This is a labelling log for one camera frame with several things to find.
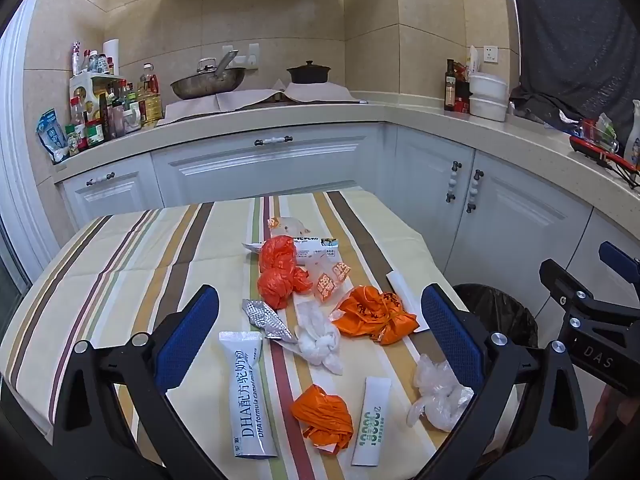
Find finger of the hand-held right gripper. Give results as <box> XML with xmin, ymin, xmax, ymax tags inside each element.
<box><xmin>539</xmin><ymin>259</ymin><xmax>640</xmax><ymax>319</ymax></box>
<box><xmin>599</xmin><ymin>241</ymin><xmax>640</xmax><ymax>284</ymax></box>

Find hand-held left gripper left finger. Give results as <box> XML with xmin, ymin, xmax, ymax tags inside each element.
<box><xmin>42</xmin><ymin>284</ymin><xmax>236</xmax><ymax>480</ymax></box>

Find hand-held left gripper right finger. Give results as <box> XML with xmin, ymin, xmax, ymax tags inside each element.
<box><xmin>407</xmin><ymin>284</ymin><xmax>613</xmax><ymax>480</ymax></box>

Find black-lined trash bin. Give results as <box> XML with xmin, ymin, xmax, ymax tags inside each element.
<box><xmin>452</xmin><ymin>283</ymin><xmax>539</xmax><ymax>350</ymax></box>

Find white paper sleeve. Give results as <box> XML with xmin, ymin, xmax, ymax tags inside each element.
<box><xmin>385</xmin><ymin>270</ymin><xmax>431</xmax><ymax>334</ymax></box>

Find clear plastic bag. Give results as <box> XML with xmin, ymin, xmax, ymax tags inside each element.
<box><xmin>406</xmin><ymin>354</ymin><xmax>475</xmax><ymax>432</ymax></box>

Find silver foil blister pack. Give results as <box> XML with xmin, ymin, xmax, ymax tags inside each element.
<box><xmin>241</xmin><ymin>298</ymin><xmax>296</xmax><ymax>344</ymax></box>

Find orange printed plastic bag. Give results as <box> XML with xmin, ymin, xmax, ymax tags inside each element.
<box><xmin>331</xmin><ymin>285</ymin><xmax>420</xmax><ymax>346</ymax></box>

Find white milk powder sachet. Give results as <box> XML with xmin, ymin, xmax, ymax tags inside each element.
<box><xmin>218</xmin><ymin>331</ymin><xmax>279</xmax><ymax>459</ymax></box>

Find long twisted orange plastic bag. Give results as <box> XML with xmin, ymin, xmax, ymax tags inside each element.
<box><xmin>257</xmin><ymin>236</ymin><xmax>314</xmax><ymax>310</ymax></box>

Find white sachet with green print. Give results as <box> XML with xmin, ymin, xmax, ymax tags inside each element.
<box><xmin>351</xmin><ymin>377</ymin><xmax>393</xmax><ymax>466</ymax></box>

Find white bag with orange print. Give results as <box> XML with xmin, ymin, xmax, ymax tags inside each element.
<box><xmin>305</xmin><ymin>261</ymin><xmax>351</xmax><ymax>304</ymax></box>

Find white knotted plastic bag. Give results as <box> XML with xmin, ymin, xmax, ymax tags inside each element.
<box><xmin>294</xmin><ymin>300</ymin><xmax>345</xmax><ymax>375</ymax></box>

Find person's right hand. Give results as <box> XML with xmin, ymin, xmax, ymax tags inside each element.
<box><xmin>587</xmin><ymin>382</ymin><xmax>632</xmax><ymax>438</ymax></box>

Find white cabinet door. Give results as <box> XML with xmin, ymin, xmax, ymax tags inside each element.
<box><xmin>394</xmin><ymin>126</ymin><xmax>477</xmax><ymax>273</ymax></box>
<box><xmin>469</xmin><ymin>151</ymin><xmax>607</xmax><ymax>306</ymax></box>

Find striped tablecloth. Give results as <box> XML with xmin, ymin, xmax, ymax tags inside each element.
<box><xmin>0</xmin><ymin>187</ymin><xmax>463</xmax><ymax>480</ymax></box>

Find red dish rack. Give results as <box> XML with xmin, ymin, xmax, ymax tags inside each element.
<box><xmin>569</xmin><ymin>131</ymin><xmax>640</xmax><ymax>183</ymax></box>

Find white spray bottle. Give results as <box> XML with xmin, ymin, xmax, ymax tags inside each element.
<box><xmin>630</xmin><ymin>99</ymin><xmax>640</xmax><ymax>167</ymax></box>

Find green white plastic packet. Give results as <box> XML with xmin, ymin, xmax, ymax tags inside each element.
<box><xmin>581</xmin><ymin>112</ymin><xmax>621</xmax><ymax>157</ymax></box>

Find white orange-dotted plastic bag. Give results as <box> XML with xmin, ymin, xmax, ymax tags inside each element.
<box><xmin>267</xmin><ymin>216</ymin><xmax>304</xmax><ymax>237</ymax></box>

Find white milk powder packet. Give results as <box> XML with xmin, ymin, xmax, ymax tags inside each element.
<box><xmin>242</xmin><ymin>236</ymin><xmax>340</xmax><ymax>264</ymax></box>

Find small white cabinet drawer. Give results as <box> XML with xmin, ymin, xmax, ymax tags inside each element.
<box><xmin>61</xmin><ymin>154</ymin><xmax>167</xmax><ymax>228</ymax></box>

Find wide white cabinet drawer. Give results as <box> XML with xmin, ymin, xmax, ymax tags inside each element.
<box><xmin>151</xmin><ymin>124</ymin><xmax>387</xmax><ymax>209</ymax></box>

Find white lidded container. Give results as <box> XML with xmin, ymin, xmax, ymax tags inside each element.
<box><xmin>469</xmin><ymin>72</ymin><xmax>509</xmax><ymax>101</ymax></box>
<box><xmin>468</xmin><ymin>96</ymin><xmax>510</xmax><ymax>122</ymax></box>

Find dark grey cloth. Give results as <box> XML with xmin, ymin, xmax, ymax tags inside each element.
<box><xmin>504</xmin><ymin>0</ymin><xmax>640</xmax><ymax>133</ymax></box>

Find group of condiment bottles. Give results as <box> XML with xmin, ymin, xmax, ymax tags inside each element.
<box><xmin>65</xmin><ymin>41</ymin><xmax>151</xmax><ymax>156</ymax></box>

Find beige stove cover cloth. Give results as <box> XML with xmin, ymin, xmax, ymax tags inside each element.
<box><xmin>282</xmin><ymin>82</ymin><xmax>369</xmax><ymax>106</ymax></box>
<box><xmin>164</xmin><ymin>88</ymin><xmax>287</xmax><ymax>124</ymax></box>

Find yellow cooking oil bottle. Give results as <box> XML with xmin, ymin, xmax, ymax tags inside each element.
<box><xmin>138</xmin><ymin>63</ymin><xmax>165</xmax><ymax>127</ymax></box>

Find white sliding door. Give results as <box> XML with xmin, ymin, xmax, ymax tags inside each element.
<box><xmin>0</xmin><ymin>7</ymin><xmax>68</xmax><ymax>321</ymax></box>

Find dark glass bottle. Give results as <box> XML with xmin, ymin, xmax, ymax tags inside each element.
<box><xmin>443</xmin><ymin>58</ymin><xmax>459</xmax><ymax>112</ymax></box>

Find blue snack bags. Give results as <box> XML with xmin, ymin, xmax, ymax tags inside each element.
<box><xmin>35</xmin><ymin>108</ymin><xmax>70</xmax><ymax>164</ymax></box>

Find steel wok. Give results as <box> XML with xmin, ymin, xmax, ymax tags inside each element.
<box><xmin>170</xmin><ymin>50</ymin><xmax>247</xmax><ymax>101</ymax></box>

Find beige stone countertop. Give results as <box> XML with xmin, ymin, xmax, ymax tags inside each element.
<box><xmin>52</xmin><ymin>96</ymin><xmax>640</xmax><ymax>223</ymax></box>

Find white spice rack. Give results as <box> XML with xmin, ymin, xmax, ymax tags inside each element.
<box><xmin>68</xmin><ymin>73</ymin><xmax>144</xmax><ymax>137</ymax></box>

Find black lidded pot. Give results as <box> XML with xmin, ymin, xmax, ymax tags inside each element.
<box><xmin>286</xmin><ymin>60</ymin><xmax>331</xmax><ymax>85</ymax></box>

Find paper towel roll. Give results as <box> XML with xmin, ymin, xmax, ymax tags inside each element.
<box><xmin>103</xmin><ymin>38</ymin><xmax>121</xmax><ymax>77</ymax></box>

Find cabinet door handle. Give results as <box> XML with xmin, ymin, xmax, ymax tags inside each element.
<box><xmin>446</xmin><ymin>160</ymin><xmax>464</xmax><ymax>204</ymax></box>
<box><xmin>465</xmin><ymin>169</ymin><xmax>485</xmax><ymax>214</ymax></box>

